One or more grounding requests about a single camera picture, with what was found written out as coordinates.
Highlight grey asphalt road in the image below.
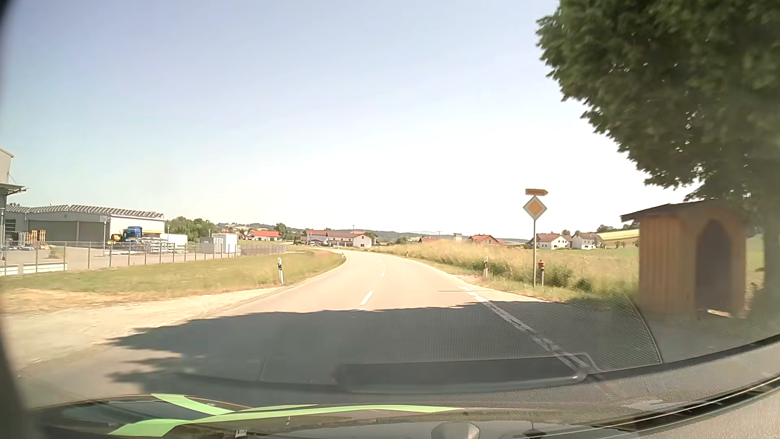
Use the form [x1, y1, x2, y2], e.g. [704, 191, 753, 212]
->
[18, 249, 780, 408]

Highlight group of houses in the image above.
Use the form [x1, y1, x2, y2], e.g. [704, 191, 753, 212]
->
[240, 228, 381, 249]

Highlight paved yard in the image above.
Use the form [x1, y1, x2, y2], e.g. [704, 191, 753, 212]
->
[0, 244, 241, 273]

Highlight wooden shelter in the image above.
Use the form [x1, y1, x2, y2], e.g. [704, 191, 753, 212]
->
[620, 200, 749, 318]

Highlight large green tree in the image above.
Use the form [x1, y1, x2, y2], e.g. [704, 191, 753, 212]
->
[536, 0, 780, 318]

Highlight grass verge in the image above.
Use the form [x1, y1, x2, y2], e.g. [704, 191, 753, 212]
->
[0, 247, 346, 315]

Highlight grey industrial hall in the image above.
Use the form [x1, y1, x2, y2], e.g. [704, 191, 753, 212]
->
[3, 204, 167, 245]

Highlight metal mesh fence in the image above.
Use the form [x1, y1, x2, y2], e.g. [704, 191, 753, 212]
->
[0, 239, 288, 276]

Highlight white container building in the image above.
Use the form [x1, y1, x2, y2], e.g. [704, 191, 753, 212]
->
[200, 233, 240, 254]

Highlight blue lorry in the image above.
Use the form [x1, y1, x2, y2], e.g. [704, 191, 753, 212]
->
[110, 226, 164, 246]

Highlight gravel strip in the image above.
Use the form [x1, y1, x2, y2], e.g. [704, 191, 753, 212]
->
[0, 285, 287, 369]

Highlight road markings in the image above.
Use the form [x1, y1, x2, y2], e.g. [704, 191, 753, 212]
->
[358, 268, 601, 373]

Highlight grey building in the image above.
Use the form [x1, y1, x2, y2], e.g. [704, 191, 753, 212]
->
[0, 148, 26, 245]

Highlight white house red roof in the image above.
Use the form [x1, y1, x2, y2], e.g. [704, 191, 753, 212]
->
[529, 233, 570, 251]

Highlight row of trees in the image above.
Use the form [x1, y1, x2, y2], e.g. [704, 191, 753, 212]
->
[166, 216, 221, 243]

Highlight dry grass field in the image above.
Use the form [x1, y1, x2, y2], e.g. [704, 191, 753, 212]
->
[372, 235, 765, 302]

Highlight car's own bonnet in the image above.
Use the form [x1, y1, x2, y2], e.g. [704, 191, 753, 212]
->
[24, 341, 780, 439]

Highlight yellow diamond road sign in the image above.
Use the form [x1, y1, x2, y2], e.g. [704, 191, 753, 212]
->
[523, 188, 549, 289]

